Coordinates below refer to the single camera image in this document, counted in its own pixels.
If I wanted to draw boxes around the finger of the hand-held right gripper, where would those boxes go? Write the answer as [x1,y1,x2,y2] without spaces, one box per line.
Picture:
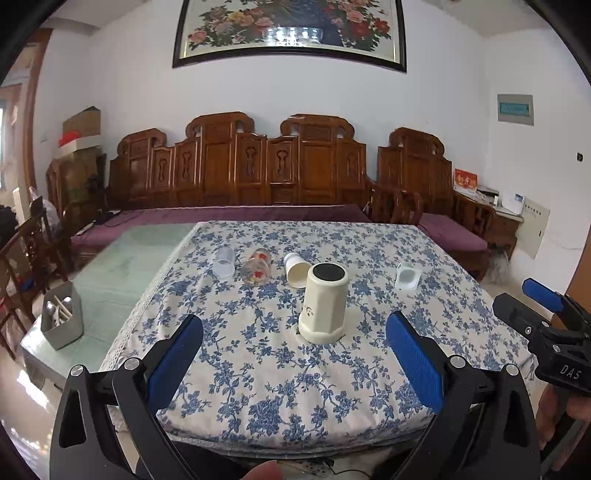
[492,294,561,343]
[523,278,591,329]

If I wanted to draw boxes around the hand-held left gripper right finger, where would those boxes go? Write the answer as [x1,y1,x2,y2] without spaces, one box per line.
[385,310,542,480]

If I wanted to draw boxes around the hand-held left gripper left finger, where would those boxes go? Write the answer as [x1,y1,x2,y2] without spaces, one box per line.
[48,314,205,480]

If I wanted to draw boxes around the small white square cup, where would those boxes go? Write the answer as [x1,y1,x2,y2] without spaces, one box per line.
[395,263,422,291]

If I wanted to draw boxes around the cream cup with black base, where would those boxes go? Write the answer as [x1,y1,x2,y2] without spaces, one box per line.
[298,262,349,345]

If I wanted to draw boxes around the clear plastic cup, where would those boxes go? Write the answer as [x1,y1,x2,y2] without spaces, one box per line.
[212,247,237,278]

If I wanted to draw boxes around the floral glass cup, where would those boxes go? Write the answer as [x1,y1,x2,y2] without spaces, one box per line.
[240,248,271,287]

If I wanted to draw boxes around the white paper cup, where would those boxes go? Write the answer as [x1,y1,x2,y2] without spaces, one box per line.
[283,252,311,289]

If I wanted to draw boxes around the person's right hand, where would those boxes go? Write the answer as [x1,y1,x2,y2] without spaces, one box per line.
[538,381,591,450]

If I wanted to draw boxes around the person's left hand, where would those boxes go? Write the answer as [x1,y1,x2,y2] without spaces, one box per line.
[230,460,285,480]

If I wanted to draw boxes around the white leaning board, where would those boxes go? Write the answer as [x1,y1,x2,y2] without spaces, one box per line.
[515,198,551,260]

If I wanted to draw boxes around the wooden side table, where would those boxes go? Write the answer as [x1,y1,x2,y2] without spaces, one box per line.
[475,187,525,259]

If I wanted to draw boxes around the white box on side table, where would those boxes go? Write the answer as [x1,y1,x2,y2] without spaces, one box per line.
[499,190,526,215]

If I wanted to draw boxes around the blue floral tablecloth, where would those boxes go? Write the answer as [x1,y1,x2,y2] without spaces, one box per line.
[99,220,539,450]

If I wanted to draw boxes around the purple armchair cushion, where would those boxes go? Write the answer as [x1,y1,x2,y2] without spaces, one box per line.
[418,212,490,254]

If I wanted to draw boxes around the grey utensil box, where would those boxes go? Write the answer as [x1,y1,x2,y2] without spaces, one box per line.
[41,281,85,350]

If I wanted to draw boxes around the red calendar card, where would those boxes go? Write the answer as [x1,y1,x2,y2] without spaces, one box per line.
[454,169,479,192]

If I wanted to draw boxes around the purple bench cushion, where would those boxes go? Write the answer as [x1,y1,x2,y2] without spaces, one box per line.
[70,204,370,247]

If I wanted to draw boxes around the carved wooden armchair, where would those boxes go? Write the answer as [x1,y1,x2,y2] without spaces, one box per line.
[367,128,497,281]

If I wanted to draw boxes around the dark wooden chair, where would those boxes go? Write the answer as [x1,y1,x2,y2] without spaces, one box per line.
[0,213,70,358]

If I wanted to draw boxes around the carved wooden bench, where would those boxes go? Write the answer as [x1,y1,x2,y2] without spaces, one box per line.
[107,112,370,210]

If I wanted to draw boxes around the white flat box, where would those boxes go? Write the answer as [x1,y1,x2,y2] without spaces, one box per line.
[57,135,103,160]

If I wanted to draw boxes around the cardboard box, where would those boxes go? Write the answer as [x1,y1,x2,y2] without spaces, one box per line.
[62,106,102,140]

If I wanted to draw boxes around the framed floral painting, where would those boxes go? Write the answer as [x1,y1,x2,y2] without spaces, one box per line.
[172,0,408,73]

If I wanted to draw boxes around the black cable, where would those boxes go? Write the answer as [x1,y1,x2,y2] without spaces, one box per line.
[76,209,123,236]

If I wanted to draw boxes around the wall electrical panel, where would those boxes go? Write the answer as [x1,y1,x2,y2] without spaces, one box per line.
[497,93,535,127]

